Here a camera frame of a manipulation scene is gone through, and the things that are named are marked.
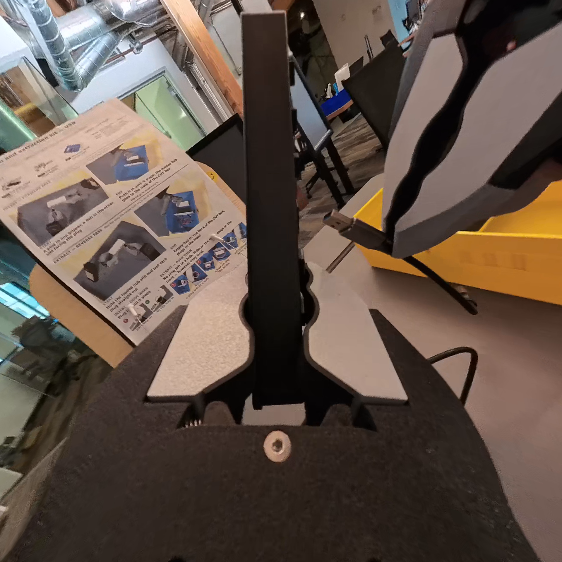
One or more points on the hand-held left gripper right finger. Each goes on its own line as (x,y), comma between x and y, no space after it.
(356,351)

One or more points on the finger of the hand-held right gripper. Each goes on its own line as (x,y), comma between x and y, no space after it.
(500,149)
(417,114)

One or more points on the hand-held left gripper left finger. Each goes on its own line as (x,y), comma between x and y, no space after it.
(202,351)

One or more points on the yellow plastic bin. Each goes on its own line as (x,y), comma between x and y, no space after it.
(492,255)

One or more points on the black USB hub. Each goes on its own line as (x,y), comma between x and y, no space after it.
(274,219)

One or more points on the black office chair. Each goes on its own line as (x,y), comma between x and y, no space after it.
(378,88)

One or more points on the blue jacket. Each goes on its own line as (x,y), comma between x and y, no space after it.
(335,104)

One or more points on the black framed display screen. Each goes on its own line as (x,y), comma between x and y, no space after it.
(309,105)

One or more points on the instruction poster board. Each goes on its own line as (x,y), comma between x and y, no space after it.
(114,211)

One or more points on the black display panel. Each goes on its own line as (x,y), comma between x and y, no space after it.
(219,154)

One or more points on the silver ventilation duct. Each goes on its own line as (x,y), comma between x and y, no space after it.
(79,35)

